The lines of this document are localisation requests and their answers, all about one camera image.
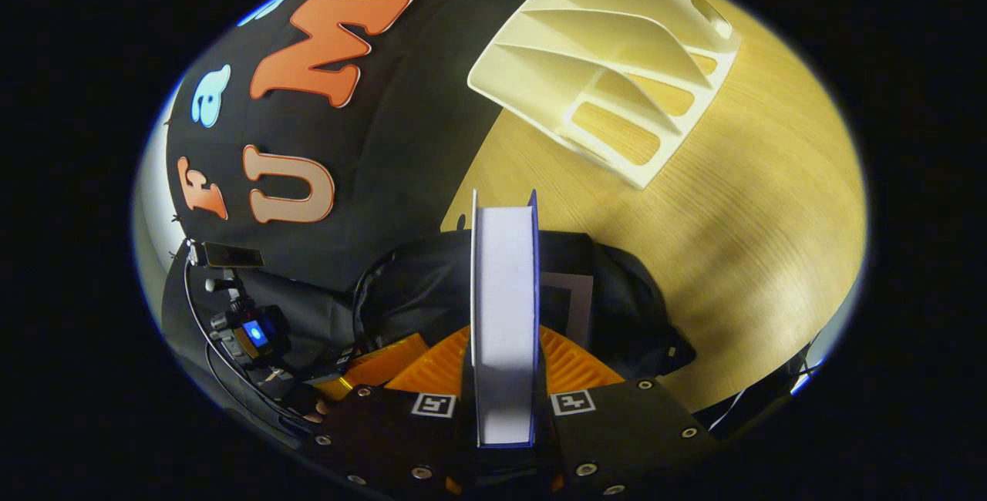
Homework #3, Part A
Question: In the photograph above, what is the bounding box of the black schoolbag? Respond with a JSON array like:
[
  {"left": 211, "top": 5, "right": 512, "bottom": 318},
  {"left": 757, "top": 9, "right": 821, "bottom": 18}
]
[{"left": 353, "top": 230, "right": 699, "bottom": 383}]

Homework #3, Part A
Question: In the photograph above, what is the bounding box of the dark blue spine book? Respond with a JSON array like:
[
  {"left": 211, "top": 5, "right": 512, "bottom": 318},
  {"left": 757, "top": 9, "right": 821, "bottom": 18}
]
[{"left": 469, "top": 189, "right": 541, "bottom": 450}]

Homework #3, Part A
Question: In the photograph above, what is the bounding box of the white bookshelf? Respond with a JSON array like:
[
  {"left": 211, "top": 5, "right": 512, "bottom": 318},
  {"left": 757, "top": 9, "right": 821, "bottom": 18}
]
[{"left": 467, "top": 0, "right": 743, "bottom": 192}]

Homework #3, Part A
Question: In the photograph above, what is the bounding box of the black backdrop cloth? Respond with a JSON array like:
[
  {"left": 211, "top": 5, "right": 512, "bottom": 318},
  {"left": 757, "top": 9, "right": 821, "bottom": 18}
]
[{"left": 131, "top": 0, "right": 556, "bottom": 448}]

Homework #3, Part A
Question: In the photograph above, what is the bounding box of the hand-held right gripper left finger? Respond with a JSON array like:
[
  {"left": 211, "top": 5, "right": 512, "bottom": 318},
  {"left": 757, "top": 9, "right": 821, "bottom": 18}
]
[{"left": 311, "top": 325, "right": 476, "bottom": 499}]

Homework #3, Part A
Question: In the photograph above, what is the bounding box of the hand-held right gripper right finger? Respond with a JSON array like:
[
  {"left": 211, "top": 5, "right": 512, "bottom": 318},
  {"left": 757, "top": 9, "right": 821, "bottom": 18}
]
[{"left": 536, "top": 325, "right": 723, "bottom": 499}]

